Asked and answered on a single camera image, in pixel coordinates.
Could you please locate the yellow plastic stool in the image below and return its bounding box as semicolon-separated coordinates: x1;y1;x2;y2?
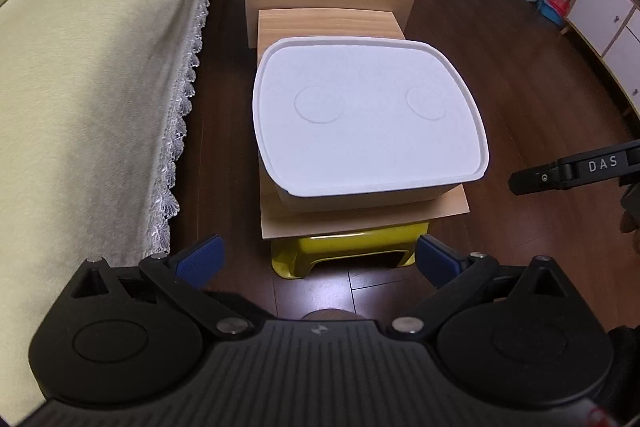
270;222;428;280

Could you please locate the white plastic storage bin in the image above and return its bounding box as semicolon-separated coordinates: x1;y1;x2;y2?
258;159;464;213

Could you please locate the white drawer cabinet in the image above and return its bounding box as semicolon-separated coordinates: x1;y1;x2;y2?
563;0;640;115

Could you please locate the white bin lid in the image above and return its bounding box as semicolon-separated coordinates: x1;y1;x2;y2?
253;37;489;197

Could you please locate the green sofa cover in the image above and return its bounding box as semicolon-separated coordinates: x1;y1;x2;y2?
1;0;209;425

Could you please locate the light wooden board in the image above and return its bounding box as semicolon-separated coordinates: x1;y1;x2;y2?
256;6;471;240

